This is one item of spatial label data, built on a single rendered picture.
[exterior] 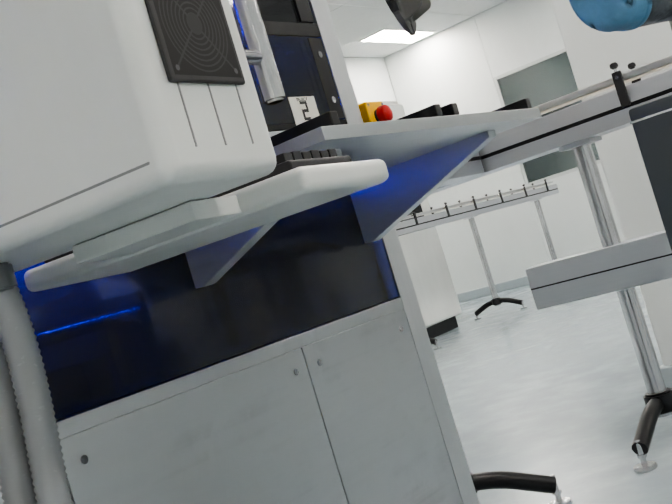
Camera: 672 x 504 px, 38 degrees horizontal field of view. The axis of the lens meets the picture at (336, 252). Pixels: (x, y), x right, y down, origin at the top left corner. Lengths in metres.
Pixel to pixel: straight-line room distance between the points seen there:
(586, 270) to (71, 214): 1.95
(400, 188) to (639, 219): 1.46
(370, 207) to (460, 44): 8.98
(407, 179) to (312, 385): 0.45
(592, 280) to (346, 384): 1.04
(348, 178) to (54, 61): 0.35
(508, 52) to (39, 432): 9.76
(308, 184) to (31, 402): 0.37
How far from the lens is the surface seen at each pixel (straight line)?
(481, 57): 10.79
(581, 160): 2.69
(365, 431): 1.88
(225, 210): 1.04
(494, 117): 1.73
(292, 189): 1.03
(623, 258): 2.67
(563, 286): 2.74
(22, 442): 1.13
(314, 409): 1.77
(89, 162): 0.91
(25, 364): 1.09
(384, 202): 1.95
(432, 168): 1.89
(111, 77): 0.89
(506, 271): 10.85
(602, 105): 2.62
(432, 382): 2.09
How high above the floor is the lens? 0.68
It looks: 1 degrees up
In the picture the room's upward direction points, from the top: 17 degrees counter-clockwise
